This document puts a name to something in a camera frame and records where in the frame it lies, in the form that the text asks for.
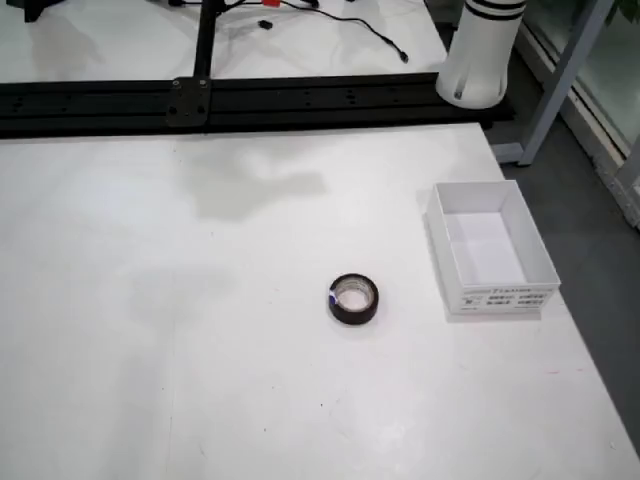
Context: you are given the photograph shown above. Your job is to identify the black tape roll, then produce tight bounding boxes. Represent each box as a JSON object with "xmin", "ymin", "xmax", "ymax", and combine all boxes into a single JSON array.
[{"xmin": 327, "ymin": 272, "xmax": 380, "ymax": 327}]

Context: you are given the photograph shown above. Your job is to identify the white cardboard bin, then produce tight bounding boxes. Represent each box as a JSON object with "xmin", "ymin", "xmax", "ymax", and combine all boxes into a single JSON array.
[{"xmin": 424, "ymin": 180, "xmax": 560, "ymax": 322}]

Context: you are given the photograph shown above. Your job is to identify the black stand foot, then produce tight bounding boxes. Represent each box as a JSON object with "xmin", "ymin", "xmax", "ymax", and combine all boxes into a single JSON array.
[{"xmin": 22, "ymin": 0, "xmax": 66, "ymax": 24}]

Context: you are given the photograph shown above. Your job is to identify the green plant leaves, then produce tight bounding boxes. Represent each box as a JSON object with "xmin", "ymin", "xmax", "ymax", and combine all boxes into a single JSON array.
[{"xmin": 604, "ymin": 0, "xmax": 640, "ymax": 26}]

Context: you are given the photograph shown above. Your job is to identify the black aluminium rail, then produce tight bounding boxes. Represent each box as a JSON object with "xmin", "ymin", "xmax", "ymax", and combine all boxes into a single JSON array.
[{"xmin": 0, "ymin": 72, "xmax": 516, "ymax": 140}]

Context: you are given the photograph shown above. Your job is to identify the black bracket plate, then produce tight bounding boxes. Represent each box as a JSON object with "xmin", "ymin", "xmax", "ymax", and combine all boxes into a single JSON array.
[{"xmin": 166, "ymin": 77, "xmax": 211, "ymax": 128}]

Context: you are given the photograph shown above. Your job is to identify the black cable with plug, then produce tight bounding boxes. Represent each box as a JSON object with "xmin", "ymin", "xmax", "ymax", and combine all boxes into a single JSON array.
[{"xmin": 277, "ymin": 0, "xmax": 412, "ymax": 65}]

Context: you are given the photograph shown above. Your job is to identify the black upright post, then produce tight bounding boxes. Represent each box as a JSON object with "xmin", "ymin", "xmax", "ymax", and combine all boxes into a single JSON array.
[{"xmin": 192, "ymin": 0, "xmax": 219, "ymax": 81}]

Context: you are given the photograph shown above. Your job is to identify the grey metal frame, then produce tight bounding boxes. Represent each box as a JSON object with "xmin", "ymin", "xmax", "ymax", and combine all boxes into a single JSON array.
[{"xmin": 492, "ymin": 0, "xmax": 616, "ymax": 166}]

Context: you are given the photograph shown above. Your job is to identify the aluminium glass partition frame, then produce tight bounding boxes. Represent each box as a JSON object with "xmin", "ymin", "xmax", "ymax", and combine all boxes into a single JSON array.
[{"xmin": 519, "ymin": 19, "xmax": 640, "ymax": 226}]

